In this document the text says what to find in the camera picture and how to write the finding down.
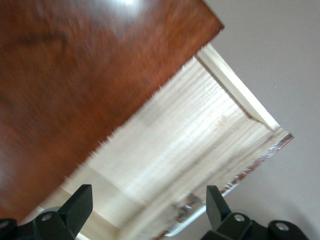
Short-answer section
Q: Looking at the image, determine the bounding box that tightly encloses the light wood drawer white handle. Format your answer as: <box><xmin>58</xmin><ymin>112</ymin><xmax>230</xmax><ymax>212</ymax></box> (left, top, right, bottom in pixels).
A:
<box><xmin>23</xmin><ymin>43</ymin><xmax>295</xmax><ymax>240</ymax></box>

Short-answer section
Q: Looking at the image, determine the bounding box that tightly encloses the dark red wooden cabinet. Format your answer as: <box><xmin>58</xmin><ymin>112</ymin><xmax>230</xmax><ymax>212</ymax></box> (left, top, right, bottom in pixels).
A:
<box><xmin>0</xmin><ymin>0</ymin><xmax>225</xmax><ymax>223</ymax></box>

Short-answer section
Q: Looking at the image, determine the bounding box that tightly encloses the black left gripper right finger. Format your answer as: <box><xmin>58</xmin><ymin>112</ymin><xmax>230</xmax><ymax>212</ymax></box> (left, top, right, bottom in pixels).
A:
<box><xmin>199</xmin><ymin>184</ymin><xmax>310</xmax><ymax>240</ymax></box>

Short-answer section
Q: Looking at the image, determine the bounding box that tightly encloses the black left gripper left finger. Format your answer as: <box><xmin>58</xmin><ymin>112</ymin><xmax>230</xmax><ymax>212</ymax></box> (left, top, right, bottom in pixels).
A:
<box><xmin>0</xmin><ymin>184</ymin><xmax>94</xmax><ymax>240</ymax></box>

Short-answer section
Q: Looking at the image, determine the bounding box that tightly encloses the table cover cloth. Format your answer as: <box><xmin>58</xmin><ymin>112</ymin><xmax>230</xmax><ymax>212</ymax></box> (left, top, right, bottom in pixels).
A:
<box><xmin>162</xmin><ymin>0</ymin><xmax>320</xmax><ymax>240</ymax></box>

